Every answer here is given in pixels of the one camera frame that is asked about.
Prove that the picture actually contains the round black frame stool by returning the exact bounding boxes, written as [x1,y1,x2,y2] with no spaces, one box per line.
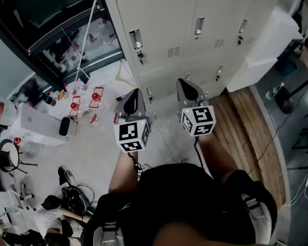
[0,138,39,175]

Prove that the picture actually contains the white floor cable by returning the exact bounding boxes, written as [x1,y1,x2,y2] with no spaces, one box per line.
[156,128,190,164]

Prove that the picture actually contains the wooden plank platform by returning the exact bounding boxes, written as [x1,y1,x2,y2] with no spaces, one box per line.
[207,86,288,210]

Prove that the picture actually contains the clear plastic water bottle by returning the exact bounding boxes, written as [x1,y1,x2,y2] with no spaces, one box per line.
[265,82,285,100]

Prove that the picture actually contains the person's right forearm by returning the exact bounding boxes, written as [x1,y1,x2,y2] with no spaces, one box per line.
[195,134,241,182]

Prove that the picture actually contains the person's left forearm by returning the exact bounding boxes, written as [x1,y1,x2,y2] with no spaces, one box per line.
[108,147,142,195]

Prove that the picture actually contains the black stand with pole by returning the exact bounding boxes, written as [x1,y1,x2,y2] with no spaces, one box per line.
[274,70,308,115]

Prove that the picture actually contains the white office chair base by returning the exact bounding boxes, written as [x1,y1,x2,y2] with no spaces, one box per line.
[0,183,37,220]

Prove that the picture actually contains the white hanging rope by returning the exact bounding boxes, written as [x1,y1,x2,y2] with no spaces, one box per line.
[75,0,102,80]

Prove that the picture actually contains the thin black floor cable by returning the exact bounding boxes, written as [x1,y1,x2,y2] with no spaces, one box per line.
[247,85,308,176]

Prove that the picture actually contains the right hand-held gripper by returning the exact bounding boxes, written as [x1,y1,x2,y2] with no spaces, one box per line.
[176,78,217,137]

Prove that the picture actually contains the white cardboard box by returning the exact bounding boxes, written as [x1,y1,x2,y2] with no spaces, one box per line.
[9,102,79,147]

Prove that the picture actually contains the wooden clothes hanger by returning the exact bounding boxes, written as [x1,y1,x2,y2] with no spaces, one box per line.
[114,59,139,88]

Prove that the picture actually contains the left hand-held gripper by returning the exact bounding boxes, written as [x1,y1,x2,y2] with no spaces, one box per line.
[113,88,151,154]

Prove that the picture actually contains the person's black shirt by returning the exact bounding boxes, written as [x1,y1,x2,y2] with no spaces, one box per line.
[81,162,278,246]

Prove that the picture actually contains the black bottle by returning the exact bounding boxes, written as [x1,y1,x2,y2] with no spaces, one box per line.
[38,92,57,108]

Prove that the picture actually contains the grey metal locker cabinet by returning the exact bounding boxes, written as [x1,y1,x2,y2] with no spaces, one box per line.
[100,0,283,120]

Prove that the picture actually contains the black cable bundle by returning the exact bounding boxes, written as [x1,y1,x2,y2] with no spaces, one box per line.
[57,166,99,215]

